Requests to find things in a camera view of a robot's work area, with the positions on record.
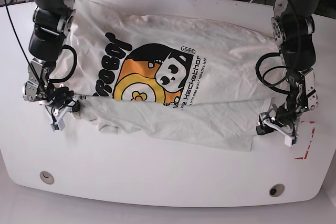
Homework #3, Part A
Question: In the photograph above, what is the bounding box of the red tape rectangle marking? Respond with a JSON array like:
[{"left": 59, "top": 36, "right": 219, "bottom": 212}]
[{"left": 291, "top": 121, "right": 317, "bottom": 160}]

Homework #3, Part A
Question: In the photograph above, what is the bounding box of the table grommet hole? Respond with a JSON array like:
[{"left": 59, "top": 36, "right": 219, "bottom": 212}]
[
  {"left": 39, "top": 171, "right": 55, "bottom": 185},
  {"left": 269, "top": 184, "right": 285, "bottom": 197}
]

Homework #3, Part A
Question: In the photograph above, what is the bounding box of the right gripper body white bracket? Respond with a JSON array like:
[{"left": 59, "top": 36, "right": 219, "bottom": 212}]
[{"left": 39, "top": 94, "right": 87, "bottom": 124}]

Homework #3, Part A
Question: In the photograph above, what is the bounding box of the white t-shirt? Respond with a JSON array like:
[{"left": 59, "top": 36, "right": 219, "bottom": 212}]
[{"left": 52, "top": 0, "right": 277, "bottom": 151}]

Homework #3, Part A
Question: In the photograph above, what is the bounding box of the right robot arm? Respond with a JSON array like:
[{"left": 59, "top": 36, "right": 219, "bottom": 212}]
[{"left": 23, "top": 0, "right": 85, "bottom": 131}]

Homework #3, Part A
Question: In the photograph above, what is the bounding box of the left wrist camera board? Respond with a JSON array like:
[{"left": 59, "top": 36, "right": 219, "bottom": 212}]
[{"left": 284, "top": 135, "right": 297, "bottom": 147}]

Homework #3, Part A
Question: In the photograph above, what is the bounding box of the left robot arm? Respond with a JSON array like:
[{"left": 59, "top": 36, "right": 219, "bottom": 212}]
[{"left": 255, "top": 0, "right": 320, "bottom": 147}]

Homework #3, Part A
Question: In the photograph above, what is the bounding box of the left table grommet hole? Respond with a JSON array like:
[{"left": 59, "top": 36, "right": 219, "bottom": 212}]
[{"left": 39, "top": 171, "right": 55, "bottom": 185}]

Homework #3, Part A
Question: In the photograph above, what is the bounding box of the right table grommet hole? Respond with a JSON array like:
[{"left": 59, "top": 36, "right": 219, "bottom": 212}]
[{"left": 269, "top": 184, "right": 285, "bottom": 197}]

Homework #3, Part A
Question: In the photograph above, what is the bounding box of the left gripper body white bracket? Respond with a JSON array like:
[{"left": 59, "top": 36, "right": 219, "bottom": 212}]
[{"left": 257, "top": 112, "right": 297, "bottom": 140}]

